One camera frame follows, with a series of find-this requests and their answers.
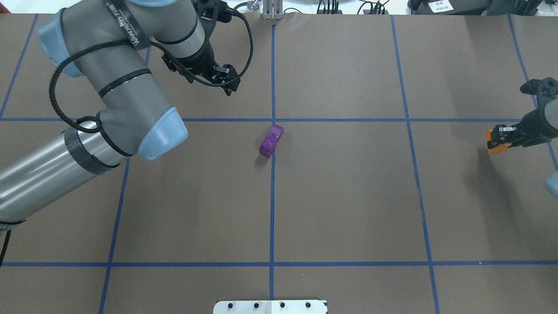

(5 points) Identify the orange trapezoid block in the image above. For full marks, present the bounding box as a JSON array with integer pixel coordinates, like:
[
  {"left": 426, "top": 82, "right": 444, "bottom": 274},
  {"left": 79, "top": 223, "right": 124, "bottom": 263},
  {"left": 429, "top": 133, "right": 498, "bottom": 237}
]
[{"left": 484, "top": 128, "right": 511, "bottom": 154}]

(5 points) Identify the purple trapezoid block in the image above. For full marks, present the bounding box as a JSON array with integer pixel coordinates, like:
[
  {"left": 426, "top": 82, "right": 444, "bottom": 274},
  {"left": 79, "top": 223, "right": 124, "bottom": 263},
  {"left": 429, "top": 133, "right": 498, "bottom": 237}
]
[{"left": 259, "top": 124, "right": 284, "bottom": 158}]

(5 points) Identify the black equipment case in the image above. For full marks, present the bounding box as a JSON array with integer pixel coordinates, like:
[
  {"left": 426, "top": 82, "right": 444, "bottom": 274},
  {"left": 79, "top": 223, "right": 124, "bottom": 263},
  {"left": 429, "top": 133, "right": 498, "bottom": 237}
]
[{"left": 407, "top": 0, "right": 556, "bottom": 16}]

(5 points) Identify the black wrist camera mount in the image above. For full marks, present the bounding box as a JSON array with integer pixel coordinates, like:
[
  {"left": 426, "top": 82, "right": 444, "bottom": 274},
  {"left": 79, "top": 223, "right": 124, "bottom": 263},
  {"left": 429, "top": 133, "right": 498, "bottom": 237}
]
[{"left": 520, "top": 77, "right": 558, "bottom": 108}]

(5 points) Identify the aluminium frame post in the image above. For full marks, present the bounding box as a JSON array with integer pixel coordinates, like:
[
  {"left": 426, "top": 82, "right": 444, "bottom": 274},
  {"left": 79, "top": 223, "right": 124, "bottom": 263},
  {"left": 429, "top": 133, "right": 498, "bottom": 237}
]
[{"left": 261, "top": 0, "right": 284, "bottom": 20}]

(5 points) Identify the white camera stand pole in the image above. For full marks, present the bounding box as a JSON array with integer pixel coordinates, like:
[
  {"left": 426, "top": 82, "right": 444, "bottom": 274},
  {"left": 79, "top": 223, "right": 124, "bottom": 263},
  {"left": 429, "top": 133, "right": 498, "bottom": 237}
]
[{"left": 212, "top": 299, "right": 328, "bottom": 314}]

